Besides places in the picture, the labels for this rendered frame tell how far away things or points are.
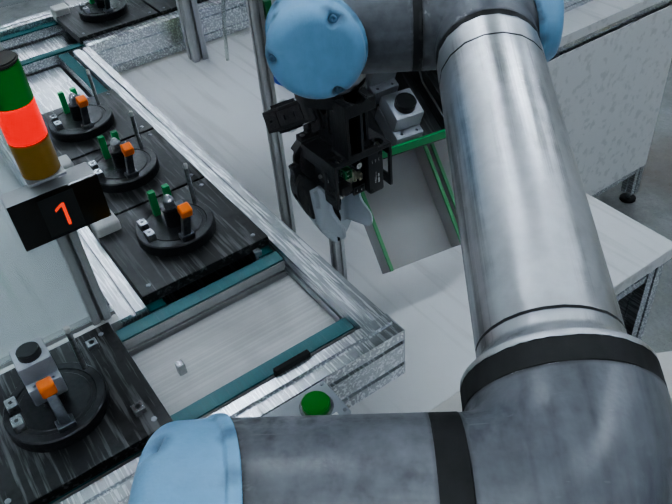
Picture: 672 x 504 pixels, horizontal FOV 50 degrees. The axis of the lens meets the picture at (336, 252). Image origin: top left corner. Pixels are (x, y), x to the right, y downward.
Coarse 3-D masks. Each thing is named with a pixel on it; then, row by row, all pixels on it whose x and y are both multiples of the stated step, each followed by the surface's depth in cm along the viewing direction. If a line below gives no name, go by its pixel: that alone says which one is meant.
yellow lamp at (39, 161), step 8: (48, 136) 90; (8, 144) 90; (40, 144) 89; (48, 144) 90; (16, 152) 89; (24, 152) 89; (32, 152) 89; (40, 152) 90; (48, 152) 91; (16, 160) 90; (24, 160) 90; (32, 160) 90; (40, 160) 90; (48, 160) 91; (56, 160) 92; (24, 168) 90; (32, 168) 90; (40, 168) 91; (48, 168) 91; (56, 168) 92; (24, 176) 92; (32, 176) 91; (40, 176) 91; (48, 176) 92
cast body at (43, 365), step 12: (24, 348) 92; (36, 348) 92; (12, 360) 92; (24, 360) 91; (36, 360) 92; (48, 360) 92; (24, 372) 91; (36, 372) 92; (48, 372) 94; (24, 384) 93; (60, 384) 94; (36, 396) 93
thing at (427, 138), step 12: (408, 72) 109; (420, 72) 106; (408, 84) 109; (420, 84) 107; (420, 96) 108; (432, 96) 105; (432, 108) 106; (372, 120) 105; (432, 120) 106; (432, 132) 105; (444, 132) 103; (408, 144) 102; (420, 144) 103; (384, 156) 102
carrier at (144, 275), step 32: (192, 192) 130; (96, 224) 129; (128, 224) 131; (160, 224) 127; (192, 224) 127; (224, 224) 129; (128, 256) 124; (160, 256) 124; (192, 256) 123; (224, 256) 122; (160, 288) 118
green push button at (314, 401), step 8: (312, 392) 99; (320, 392) 99; (304, 400) 98; (312, 400) 98; (320, 400) 98; (328, 400) 98; (304, 408) 97; (312, 408) 97; (320, 408) 97; (328, 408) 97
